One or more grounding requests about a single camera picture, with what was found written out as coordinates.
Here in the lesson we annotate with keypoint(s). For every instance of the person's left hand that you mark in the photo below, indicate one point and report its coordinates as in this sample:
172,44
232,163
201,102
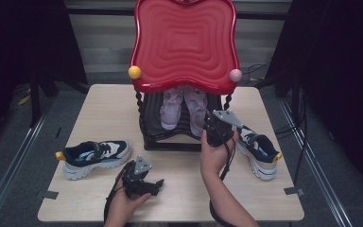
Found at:
123,211

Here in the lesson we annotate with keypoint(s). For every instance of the purple jelly sandal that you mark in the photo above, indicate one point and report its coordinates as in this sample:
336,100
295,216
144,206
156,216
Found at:
197,108
171,113

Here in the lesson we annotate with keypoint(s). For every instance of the yellow tape strip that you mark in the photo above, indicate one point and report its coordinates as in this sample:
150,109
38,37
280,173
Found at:
24,100

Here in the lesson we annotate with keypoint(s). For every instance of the grey tape piece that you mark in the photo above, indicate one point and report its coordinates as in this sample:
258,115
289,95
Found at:
293,191
50,195

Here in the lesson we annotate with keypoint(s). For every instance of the red and black shoe rack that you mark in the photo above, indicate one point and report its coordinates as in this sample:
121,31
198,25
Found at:
186,47

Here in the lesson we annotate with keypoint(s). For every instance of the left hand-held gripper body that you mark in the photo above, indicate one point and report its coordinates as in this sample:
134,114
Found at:
135,184

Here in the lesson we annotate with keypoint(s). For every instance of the black stand leg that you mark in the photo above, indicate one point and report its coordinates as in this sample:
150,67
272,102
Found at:
35,104

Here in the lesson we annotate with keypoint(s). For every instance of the navy and white sneaker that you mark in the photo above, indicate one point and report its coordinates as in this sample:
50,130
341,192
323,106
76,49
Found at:
261,154
91,157

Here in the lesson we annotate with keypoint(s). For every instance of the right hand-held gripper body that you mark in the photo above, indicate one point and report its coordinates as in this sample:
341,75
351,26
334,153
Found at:
219,132

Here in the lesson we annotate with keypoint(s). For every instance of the dark curtain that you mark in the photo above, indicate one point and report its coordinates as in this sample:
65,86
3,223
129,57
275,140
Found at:
343,63
12,47

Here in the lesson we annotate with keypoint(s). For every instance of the metal floor rail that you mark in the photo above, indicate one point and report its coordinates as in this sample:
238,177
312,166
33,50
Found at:
315,164
12,165

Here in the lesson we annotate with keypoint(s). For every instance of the person's right hand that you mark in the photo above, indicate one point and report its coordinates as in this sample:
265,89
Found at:
214,160

